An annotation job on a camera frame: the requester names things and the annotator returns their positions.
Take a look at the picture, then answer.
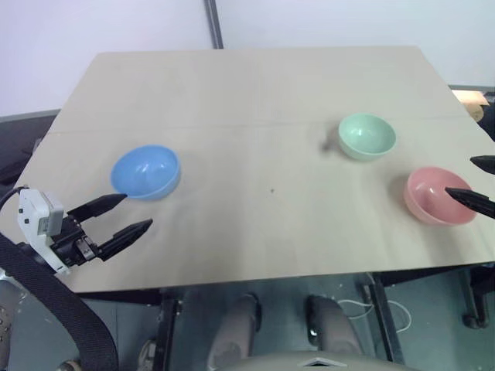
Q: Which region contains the grey metal pole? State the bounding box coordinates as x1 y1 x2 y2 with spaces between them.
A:
204 0 225 50

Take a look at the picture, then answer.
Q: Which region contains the brown cardboard box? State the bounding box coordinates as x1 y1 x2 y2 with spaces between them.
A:
451 89 490 119

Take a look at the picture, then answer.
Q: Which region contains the blue bowl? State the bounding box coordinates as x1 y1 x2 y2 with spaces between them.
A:
111 144 183 202

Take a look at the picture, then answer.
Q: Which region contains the white floor cable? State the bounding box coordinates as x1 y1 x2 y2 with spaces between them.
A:
339 299 411 333

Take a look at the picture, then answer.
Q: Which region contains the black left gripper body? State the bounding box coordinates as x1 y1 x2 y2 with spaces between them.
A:
51 216 104 268

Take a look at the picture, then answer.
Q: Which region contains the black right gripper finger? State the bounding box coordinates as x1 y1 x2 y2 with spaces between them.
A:
469 155 495 175
444 186 495 221

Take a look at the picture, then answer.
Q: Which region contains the black chair base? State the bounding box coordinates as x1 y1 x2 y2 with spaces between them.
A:
461 265 495 330

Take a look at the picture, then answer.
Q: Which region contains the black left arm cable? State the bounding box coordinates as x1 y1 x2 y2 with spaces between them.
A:
0 186 26 213

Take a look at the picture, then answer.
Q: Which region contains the grey curved housing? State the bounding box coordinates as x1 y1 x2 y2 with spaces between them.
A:
218 349 413 371

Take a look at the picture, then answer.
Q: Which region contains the green bowl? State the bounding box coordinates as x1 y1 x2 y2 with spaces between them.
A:
337 112 398 162

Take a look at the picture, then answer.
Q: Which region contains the dark grey cabinet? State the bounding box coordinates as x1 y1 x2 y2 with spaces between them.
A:
0 109 60 186

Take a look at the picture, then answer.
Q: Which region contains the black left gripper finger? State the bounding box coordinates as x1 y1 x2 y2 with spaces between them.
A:
97 219 154 262
67 193 128 224

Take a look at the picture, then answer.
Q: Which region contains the red bowl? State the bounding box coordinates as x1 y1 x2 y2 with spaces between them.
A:
404 166 480 226

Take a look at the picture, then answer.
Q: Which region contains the black table leg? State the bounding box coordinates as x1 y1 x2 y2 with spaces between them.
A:
159 288 183 371
362 272 400 365

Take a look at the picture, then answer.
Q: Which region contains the wide black webbing strap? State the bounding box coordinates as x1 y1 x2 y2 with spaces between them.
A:
0 231 119 371

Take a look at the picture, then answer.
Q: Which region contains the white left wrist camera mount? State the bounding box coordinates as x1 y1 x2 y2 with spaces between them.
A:
17 188 73 276

